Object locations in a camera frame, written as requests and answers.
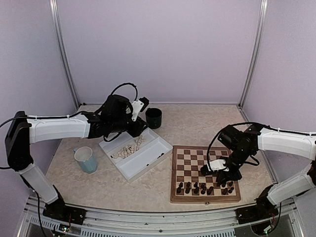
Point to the left aluminium frame post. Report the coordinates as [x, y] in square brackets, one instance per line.
[62, 50]

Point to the white divided plastic tray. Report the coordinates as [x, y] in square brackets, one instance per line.
[142, 160]

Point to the dark green cup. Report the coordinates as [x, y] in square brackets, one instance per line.
[153, 118]

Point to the dark chess piece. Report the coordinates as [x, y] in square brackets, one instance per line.
[210, 190]

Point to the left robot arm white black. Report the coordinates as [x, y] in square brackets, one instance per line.
[117, 115]

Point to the aluminium frame post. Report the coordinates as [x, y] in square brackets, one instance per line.
[255, 52]
[62, 50]

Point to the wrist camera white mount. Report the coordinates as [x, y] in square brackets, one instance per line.
[214, 166]
[139, 105]

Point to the light blue cup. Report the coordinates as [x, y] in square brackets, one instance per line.
[85, 158]

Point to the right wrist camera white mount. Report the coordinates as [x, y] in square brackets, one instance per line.
[214, 166]

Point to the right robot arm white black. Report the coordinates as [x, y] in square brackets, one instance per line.
[296, 149]

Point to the wooden chess board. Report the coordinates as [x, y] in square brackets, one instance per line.
[186, 164]

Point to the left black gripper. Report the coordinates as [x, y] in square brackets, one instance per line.
[138, 128]

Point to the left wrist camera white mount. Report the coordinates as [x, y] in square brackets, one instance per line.
[139, 105]

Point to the dark piece corner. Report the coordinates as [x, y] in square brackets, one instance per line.
[230, 190]

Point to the right aluminium frame post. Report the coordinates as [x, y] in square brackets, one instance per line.
[255, 52]

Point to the pile of white chess pieces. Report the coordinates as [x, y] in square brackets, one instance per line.
[129, 149]

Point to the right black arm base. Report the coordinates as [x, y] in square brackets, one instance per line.
[265, 206]

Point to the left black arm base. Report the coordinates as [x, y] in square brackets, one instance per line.
[58, 210]

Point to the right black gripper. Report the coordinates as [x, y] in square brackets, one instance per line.
[222, 175]

